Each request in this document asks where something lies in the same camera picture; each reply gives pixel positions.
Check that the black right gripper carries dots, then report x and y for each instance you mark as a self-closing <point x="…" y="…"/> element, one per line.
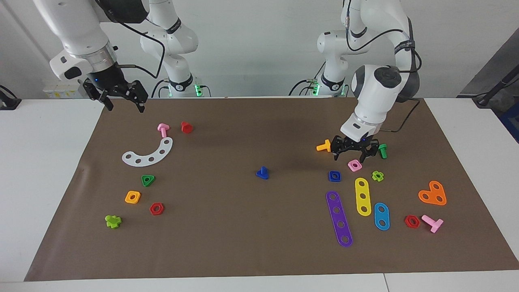
<point x="106" y="79"/>

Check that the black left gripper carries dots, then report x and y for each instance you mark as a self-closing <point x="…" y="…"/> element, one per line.
<point x="356" y="144"/>

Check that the blue square plastic nut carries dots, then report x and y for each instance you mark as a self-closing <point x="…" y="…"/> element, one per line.
<point x="331" y="176"/>

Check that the blue triangle-head plastic screw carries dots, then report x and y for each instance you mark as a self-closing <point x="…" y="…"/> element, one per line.
<point x="262" y="174"/>

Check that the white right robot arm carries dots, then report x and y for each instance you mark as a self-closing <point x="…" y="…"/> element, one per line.
<point x="77" y="28"/>

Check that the pink square plastic nut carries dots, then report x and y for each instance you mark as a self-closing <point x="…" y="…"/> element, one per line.
<point x="352" y="164"/>

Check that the orange plastic screw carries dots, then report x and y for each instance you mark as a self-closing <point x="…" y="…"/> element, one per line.
<point x="324" y="147"/>

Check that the green plastic screw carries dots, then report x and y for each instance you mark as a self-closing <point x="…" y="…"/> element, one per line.
<point x="383" y="152"/>

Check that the lime cross plastic nut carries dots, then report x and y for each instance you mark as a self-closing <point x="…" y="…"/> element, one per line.
<point x="381" y="175"/>

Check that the pink plastic screw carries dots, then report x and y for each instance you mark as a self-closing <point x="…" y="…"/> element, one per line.
<point x="434" y="224"/>
<point x="163" y="129"/>

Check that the red plastic screw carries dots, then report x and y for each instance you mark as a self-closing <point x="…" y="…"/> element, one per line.
<point x="186" y="128"/>

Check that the green triangle plastic nut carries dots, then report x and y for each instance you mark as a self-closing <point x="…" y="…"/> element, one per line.
<point x="151" y="177"/>

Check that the red hexagon plastic nut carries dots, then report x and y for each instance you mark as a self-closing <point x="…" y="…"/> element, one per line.
<point x="406" y="222"/>
<point x="152" y="209"/>

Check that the orange square plastic nut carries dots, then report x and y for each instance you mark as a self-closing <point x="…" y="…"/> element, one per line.
<point x="128" y="198"/>

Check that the lime cross-head plastic screw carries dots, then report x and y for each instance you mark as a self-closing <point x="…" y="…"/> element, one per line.
<point x="112" y="221"/>

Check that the yellow three-hole plate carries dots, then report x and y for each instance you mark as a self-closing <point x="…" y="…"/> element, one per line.
<point x="363" y="190"/>

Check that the purple four-hole plate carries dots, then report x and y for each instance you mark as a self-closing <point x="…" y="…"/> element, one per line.
<point x="339" y="217"/>

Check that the white curved five-hole plate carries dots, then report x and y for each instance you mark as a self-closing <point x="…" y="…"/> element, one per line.
<point x="144" y="161"/>

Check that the blue two-hole plate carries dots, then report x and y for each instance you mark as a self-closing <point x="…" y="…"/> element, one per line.
<point x="381" y="216"/>

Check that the orange heart three-hole plate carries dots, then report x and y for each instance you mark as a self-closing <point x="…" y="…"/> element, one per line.
<point x="432" y="194"/>

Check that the black table clamp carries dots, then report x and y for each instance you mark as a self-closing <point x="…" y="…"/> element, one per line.
<point x="8" y="103"/>

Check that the brown paper table mat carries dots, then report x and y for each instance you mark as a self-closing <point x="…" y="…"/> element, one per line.
<point x="259" y="227"/>

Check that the black stand leg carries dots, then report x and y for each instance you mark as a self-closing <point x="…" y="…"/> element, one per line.
<point x="498" y="87"/>

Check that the blue crate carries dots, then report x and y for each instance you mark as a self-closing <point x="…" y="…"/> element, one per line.
<point x="511" y="121"/>

